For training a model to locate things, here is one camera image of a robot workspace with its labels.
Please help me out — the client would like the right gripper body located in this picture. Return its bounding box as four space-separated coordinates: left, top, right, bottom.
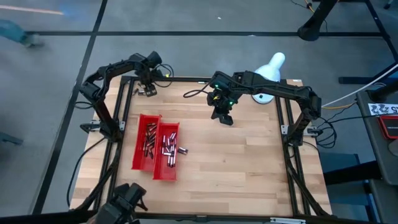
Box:
207 82 234 116

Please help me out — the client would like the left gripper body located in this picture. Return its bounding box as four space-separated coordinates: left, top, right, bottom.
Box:
136 63 159 85

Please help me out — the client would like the red plastic bin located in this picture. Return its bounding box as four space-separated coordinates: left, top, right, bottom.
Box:
152 121 181 182
130 113 163 172

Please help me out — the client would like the white desk lamp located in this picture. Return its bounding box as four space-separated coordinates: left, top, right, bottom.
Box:
251 52 286 105

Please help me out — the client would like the black floor stand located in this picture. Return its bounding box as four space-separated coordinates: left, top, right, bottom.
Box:
297 0 340 42

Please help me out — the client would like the person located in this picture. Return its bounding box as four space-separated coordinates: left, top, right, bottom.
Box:
0 18 44 49

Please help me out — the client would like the white printed marker sheet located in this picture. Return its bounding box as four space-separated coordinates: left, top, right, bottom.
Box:
368 102 398 116

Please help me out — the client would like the dark side desk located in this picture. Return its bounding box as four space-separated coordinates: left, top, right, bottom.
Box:
356 81 398 224

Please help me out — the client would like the red-edged black device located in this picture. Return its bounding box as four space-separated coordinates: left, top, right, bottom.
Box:
377 114 398 140

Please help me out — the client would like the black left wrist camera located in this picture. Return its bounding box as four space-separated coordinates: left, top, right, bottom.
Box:
146 51 163 67

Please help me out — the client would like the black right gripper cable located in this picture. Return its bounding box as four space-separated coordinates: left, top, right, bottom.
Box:
183 81 214 99

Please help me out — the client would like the black aluminium table frame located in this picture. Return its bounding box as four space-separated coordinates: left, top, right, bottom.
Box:
70 68 333 224

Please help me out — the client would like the black cable bundle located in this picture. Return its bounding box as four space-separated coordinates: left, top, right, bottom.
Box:
312 116 338 149

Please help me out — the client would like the yellow floor cable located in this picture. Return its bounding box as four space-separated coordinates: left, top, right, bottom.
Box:
322 102 357 111

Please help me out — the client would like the black floor cable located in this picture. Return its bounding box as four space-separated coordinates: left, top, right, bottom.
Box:
67 136 106 208

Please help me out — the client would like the silver frame bracket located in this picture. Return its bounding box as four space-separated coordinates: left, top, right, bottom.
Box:
269 217 308 224

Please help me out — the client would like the white cable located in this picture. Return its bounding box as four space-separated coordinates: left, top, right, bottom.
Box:
317 63 398 109

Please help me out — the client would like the grey floor bracket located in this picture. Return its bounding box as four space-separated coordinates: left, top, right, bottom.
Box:
0 132 24 146

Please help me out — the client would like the black floor frame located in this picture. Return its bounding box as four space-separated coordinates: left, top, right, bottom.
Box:
338 0 398 85

